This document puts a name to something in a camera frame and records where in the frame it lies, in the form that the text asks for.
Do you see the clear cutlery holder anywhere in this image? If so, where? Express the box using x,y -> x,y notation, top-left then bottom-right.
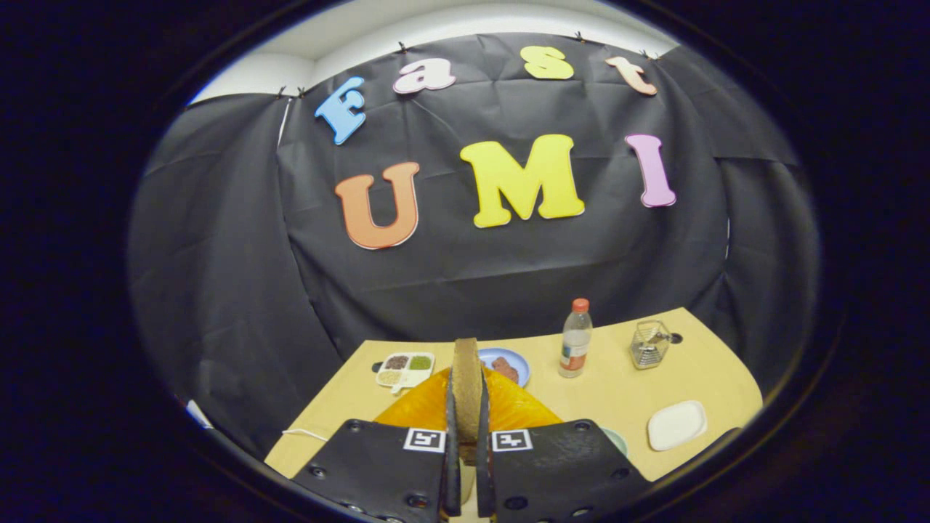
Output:
629,320 -> 673,370

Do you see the brown bread slice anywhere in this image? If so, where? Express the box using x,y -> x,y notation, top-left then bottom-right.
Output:
450,338 -> 484,466

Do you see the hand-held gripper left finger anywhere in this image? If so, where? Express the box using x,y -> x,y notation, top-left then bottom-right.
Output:
291,367 -> 464,523

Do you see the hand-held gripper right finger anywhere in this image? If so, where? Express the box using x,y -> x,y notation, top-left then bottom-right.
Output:
475,366 -> 652,523

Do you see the clear bottle with red cap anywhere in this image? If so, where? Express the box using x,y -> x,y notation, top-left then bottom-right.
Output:
558,298 -> 593,379

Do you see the blue round plate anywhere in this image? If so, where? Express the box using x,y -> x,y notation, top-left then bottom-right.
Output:
478,348 -> 531,388

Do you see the black backdrop cloth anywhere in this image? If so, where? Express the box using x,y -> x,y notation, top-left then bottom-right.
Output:
127,33 -> 822,458

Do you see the white square plate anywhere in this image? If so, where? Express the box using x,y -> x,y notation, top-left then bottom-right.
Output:
647,400 -> 708,452

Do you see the white divided seasoning tray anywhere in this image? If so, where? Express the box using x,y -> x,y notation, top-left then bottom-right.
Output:
375,352 -> 436,393

